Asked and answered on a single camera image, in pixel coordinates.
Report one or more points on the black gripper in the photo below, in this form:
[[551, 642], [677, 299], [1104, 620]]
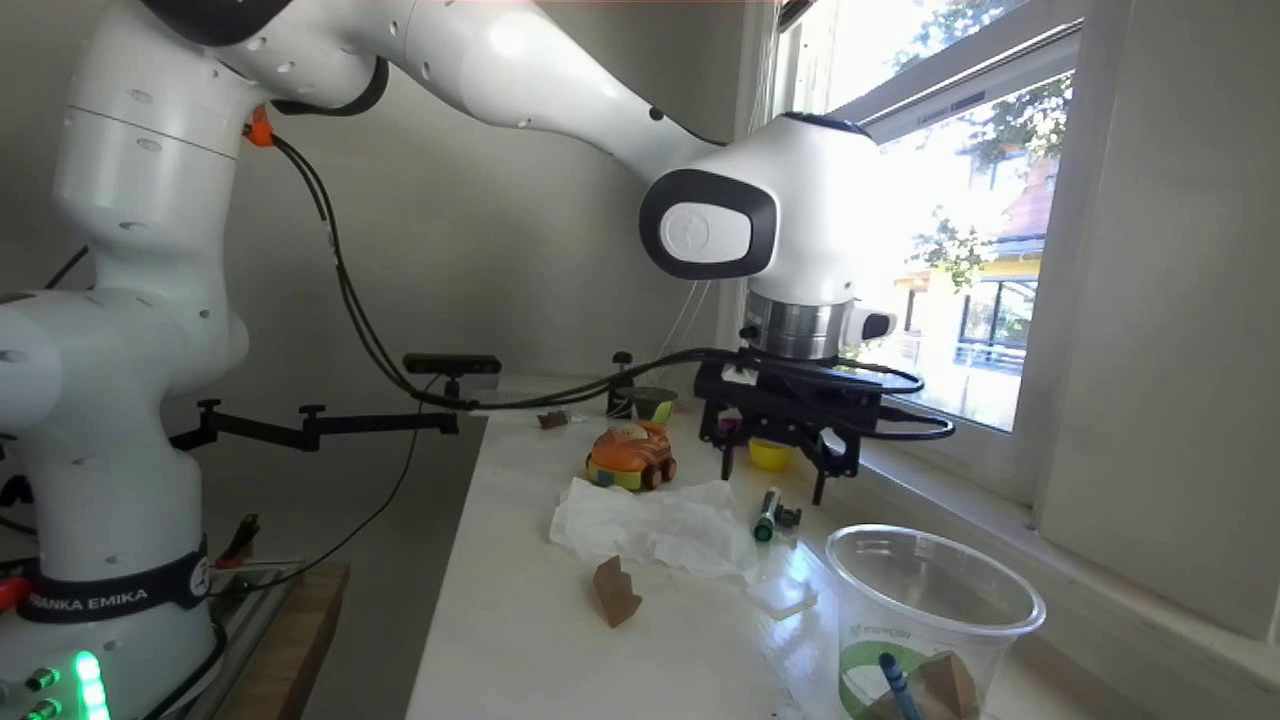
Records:
[[787, 393]]

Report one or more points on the green marker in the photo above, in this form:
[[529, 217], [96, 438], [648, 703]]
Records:
[[765, 518]]

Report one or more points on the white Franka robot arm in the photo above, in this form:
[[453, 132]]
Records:
[[132, 203]]

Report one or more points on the clear plastic cup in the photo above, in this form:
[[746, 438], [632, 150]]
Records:
[[934, 587]]

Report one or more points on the blue marker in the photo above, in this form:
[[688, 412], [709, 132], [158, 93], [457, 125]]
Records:
[[899, 685]]

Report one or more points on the yellow bowl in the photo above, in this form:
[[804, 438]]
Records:
[[765, 454]]

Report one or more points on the crumpled white tissue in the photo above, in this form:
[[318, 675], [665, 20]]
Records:
[[653, 527]]

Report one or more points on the orange toy car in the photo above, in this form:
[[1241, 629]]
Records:
[[630, 457]]

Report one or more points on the black goblet stand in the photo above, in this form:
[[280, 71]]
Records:
[[622, 386]]

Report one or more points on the brown cardboard piece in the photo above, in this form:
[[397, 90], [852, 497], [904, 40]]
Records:
[[612, 589], [948, 682]]

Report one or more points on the brown wooden polyhedron block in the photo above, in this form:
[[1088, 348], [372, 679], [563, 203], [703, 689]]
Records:
[[554, 417]]

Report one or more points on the wooden board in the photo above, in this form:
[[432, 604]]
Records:
[[284, 642]]

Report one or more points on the red black clamp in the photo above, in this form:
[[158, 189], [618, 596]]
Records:
[[240, 538]]

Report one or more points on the black stereo camera bar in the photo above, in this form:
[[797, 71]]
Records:
[[453, 361]]

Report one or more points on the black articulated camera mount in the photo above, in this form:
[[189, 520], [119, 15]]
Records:
[[323, 424]]

